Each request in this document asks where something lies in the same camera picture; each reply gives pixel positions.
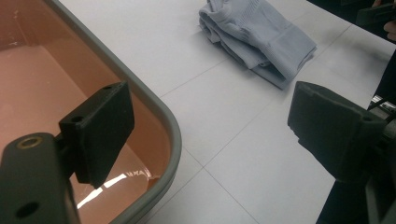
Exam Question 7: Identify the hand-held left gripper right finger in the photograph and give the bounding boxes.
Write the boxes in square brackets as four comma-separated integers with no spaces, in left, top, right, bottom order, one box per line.
[287,81,388,183]

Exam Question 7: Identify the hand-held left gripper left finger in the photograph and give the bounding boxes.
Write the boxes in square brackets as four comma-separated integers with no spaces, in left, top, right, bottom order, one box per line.
[58,81,135,189]

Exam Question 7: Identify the pink tray with grey rim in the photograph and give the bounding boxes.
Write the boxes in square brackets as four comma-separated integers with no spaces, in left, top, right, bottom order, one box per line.
[0,0,183,224]

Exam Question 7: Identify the light blue knit garment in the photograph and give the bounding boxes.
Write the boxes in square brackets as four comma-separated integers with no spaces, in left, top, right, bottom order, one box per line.
[198,0,318,91]

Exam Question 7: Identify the white gridded table sheet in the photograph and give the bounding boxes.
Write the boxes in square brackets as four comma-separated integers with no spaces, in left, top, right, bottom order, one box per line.
[59,0,396,224]

